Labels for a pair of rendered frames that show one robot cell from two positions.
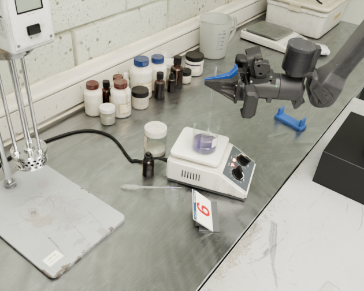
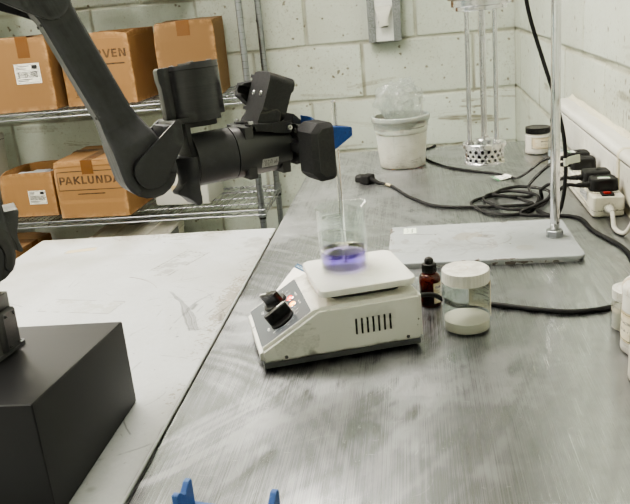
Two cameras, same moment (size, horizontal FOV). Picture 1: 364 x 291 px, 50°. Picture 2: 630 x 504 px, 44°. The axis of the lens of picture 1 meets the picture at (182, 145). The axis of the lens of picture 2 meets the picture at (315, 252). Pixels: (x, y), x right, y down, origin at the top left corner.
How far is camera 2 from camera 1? 1.65 m
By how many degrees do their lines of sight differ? 120
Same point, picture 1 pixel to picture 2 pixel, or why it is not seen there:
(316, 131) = not seen: outside the picture
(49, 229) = (446, 236)
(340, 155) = (83, 327)
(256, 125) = (324, 467)
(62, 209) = (462, 245)
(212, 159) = (316, 263)
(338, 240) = not seen: hidden behind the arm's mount
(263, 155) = (259, 404)
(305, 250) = (140, 323)
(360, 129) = (18, 375)
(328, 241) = not seen: hidden behind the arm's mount
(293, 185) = (173, 380)
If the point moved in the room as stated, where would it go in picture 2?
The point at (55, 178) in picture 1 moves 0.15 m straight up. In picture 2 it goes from (524, 253) to (524, 158)
